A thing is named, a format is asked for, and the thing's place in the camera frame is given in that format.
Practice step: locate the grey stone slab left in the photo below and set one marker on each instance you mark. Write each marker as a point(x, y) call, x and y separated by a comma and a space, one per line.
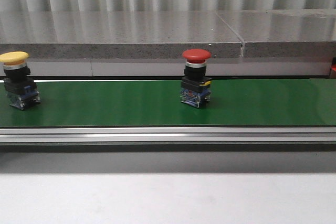
point(116, 35)

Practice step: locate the grey stone slab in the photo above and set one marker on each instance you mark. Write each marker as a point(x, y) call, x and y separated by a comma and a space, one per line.
point(116, 35)
point(284, 33)

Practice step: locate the green conveyor belt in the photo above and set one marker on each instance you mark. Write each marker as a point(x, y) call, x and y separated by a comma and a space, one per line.
point(260, 102)

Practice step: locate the grey stone slab right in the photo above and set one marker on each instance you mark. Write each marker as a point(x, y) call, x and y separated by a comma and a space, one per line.
point(284, 33)

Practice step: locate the aluminium conveyor frame rail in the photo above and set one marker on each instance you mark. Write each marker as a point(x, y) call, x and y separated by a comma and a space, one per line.
point(167, 135)

